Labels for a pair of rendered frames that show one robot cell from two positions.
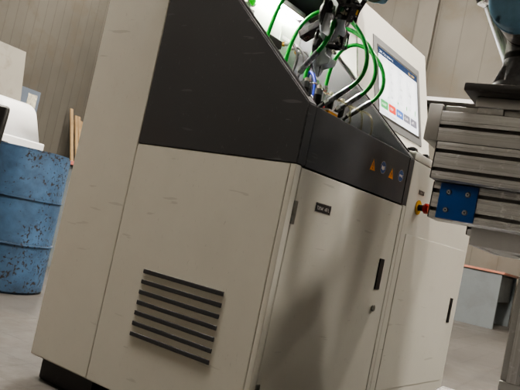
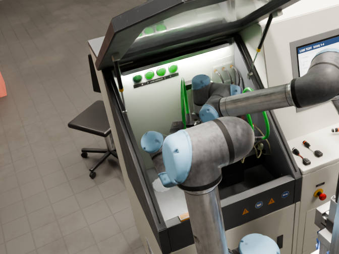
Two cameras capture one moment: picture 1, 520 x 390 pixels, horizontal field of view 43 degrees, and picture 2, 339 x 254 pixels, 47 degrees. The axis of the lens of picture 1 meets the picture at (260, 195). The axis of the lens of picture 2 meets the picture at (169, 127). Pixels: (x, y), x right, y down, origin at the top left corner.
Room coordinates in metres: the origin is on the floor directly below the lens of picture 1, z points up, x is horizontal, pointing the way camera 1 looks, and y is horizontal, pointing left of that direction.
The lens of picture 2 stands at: (0.86, -0.83, 2.20)
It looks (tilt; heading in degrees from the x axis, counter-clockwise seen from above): 34 degrees down; 38
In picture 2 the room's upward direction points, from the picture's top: 9 degrees counter-clockwise
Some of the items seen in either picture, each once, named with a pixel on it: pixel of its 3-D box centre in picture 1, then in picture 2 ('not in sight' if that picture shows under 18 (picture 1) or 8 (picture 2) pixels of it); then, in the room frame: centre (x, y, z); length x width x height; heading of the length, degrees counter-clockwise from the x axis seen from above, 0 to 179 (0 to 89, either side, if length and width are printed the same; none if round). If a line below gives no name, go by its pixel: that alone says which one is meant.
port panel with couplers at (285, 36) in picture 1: (286, 72); (224, 86); (2.43, 0.00, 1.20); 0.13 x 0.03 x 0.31; 144
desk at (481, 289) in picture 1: (480, 295); not in sight; (9.10, -3.26, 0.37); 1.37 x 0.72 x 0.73; 150
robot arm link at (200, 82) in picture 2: not in sight; (202, 89); (2.02, -0.11, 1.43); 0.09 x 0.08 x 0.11; 96
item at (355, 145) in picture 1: (357, 160); (231, 212); (1.94, -0.26, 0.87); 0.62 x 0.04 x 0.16; 144
